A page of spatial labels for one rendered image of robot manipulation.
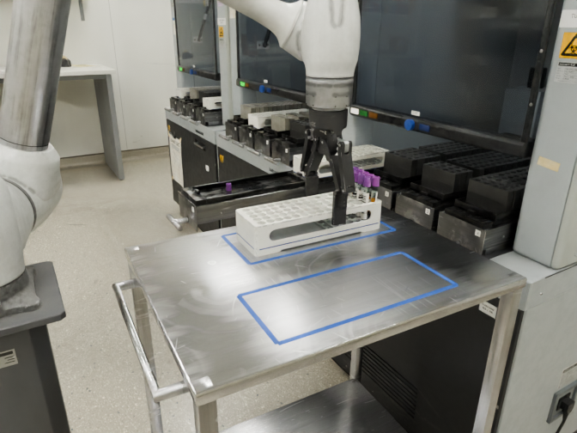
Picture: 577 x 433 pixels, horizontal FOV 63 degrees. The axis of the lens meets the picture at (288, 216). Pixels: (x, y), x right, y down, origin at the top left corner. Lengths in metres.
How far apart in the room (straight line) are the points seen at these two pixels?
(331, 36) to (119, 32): 3.94
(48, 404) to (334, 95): 0.88
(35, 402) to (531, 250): 1.13
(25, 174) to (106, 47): 3.61
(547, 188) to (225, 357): 0.77
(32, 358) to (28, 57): 0.61
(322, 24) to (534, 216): 0.62
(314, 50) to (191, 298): 0.48
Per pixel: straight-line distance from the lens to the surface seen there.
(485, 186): 1.20
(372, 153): 1.47
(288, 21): 1.02
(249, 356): 0.65
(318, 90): 0.89
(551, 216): 1.14
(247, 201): 1.24
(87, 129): 4.74
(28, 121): 1.14
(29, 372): 1.15
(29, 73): 1.12
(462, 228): 1.17
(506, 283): 0.89
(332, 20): 0.87
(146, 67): 4.78
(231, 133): 2.21
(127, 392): 1.89
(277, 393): 1.80
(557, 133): 1.11
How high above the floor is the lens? 1.22
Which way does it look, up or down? 22 degrees down
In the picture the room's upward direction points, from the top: straight up
